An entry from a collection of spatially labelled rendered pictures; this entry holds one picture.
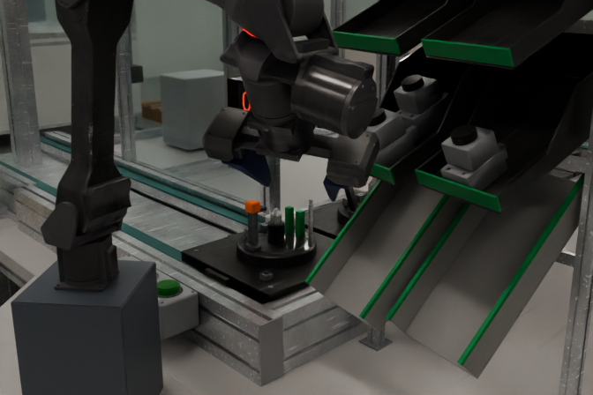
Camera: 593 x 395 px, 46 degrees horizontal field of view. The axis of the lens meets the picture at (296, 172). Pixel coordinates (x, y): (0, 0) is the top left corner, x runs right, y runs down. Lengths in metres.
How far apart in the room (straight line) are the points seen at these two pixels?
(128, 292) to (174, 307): 0.21
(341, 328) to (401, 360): 0.11
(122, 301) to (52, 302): 0.08
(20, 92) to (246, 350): 1.22
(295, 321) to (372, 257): 0.16
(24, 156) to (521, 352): 1.45
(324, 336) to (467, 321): 0.30
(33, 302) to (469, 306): 0.54
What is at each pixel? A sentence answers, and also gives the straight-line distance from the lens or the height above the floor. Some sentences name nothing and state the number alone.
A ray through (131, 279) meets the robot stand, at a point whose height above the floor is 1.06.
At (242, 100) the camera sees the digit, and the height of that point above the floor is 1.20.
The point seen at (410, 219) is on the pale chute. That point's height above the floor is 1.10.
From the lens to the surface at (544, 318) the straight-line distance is 1.32.
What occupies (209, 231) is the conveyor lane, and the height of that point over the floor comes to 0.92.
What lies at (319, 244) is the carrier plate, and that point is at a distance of 1.27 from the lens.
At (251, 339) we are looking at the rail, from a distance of 1.05.
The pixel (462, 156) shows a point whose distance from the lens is 0.82.
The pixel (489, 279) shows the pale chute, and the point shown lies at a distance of 0.92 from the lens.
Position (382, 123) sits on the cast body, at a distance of 0.89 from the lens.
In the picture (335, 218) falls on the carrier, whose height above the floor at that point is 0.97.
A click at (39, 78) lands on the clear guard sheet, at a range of 2.39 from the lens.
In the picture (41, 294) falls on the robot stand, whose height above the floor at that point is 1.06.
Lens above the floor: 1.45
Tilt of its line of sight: 16 degrees down
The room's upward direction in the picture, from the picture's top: straight up
